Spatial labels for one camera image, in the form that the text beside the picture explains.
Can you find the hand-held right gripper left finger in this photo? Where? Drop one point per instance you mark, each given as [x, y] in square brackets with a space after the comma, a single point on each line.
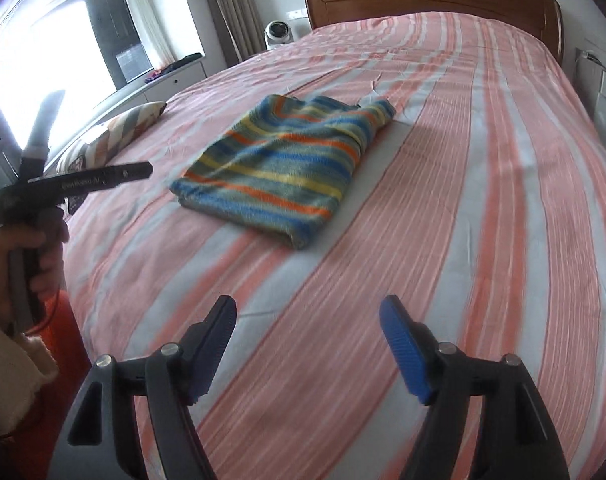
[210, 355]

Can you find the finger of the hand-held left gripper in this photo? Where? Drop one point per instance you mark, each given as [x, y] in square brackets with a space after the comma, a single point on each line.
[128, 172]
[45, 120]

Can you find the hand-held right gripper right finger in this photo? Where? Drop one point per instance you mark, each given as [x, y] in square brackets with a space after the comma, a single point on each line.
[405, 355]

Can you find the striped knitted sweater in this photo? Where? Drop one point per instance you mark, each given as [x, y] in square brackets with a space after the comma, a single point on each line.
[283, 175]

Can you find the person's left hand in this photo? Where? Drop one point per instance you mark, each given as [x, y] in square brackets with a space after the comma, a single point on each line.
[50, 255]

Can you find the patterned pillow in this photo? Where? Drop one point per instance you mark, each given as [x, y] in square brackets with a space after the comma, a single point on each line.
[113, 135]

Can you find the window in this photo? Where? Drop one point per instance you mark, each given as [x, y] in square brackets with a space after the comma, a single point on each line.
[73, 45]

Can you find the white window bench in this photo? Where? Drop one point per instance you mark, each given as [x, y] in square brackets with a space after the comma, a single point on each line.
[173, 77]

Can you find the dark cloth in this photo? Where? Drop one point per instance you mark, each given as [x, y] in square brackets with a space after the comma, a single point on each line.
[170, 69]

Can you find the orange cloth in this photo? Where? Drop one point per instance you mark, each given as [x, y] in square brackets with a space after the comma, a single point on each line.
[65, 320]

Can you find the pink striped bed blanket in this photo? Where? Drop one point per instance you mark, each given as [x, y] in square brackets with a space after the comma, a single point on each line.
[433, 210]

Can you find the white sheer curtain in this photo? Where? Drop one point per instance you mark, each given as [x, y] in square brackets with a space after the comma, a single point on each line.
[150, 15]

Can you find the beige curtain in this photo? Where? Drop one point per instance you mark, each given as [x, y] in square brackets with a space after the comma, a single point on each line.
[230, 10]

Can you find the small white fan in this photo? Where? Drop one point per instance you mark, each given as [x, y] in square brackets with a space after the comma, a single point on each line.
[278, 34]

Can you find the white wall outlet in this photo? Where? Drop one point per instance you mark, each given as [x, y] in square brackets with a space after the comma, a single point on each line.
[295, 13]

